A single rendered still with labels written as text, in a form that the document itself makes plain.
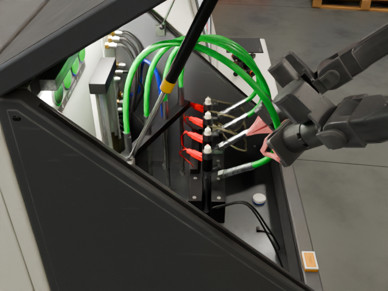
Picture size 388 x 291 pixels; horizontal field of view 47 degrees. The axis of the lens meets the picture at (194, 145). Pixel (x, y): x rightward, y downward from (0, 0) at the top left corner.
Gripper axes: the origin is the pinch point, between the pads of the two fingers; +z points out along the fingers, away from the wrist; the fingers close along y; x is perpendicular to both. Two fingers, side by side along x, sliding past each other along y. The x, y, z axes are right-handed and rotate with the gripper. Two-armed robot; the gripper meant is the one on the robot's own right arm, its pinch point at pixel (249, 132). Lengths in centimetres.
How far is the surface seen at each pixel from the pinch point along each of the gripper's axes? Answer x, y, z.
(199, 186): 4.5, -2.9, 20.1
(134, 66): 12.1, 31.7, 2.3
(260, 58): -81, -4, 16
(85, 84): 14.2, 36.8, 13.7
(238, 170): 15.6, -0.5, 0.2
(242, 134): -3.9, -0.9, 4.1
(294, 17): -419, -61, 83
